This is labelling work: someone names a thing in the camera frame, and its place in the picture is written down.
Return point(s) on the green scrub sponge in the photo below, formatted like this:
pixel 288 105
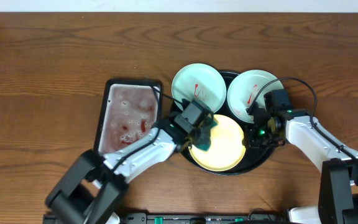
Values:
pixel 202 134

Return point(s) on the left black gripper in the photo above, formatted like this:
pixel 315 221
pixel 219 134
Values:
pixel 199 134

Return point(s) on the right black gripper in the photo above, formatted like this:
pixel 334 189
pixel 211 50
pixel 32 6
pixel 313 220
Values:
pixel 252 142

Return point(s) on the round black serving tray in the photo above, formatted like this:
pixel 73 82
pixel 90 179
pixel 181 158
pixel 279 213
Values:
pixel 253 157

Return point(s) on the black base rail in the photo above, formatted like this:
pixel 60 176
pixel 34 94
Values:
pixel 143 218

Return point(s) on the yellow plate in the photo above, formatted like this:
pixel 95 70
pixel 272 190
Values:
pixel 226 149

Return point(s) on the black rectangular soapy water tray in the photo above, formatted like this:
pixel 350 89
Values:
pixel 129 109

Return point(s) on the mint green plate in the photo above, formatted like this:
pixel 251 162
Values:
pixel 202 82
pixel 243 90

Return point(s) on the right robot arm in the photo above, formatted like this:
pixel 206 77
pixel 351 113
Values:
pixel 337 163

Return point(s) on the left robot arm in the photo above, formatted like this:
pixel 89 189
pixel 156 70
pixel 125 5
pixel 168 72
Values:
pixel 92 188

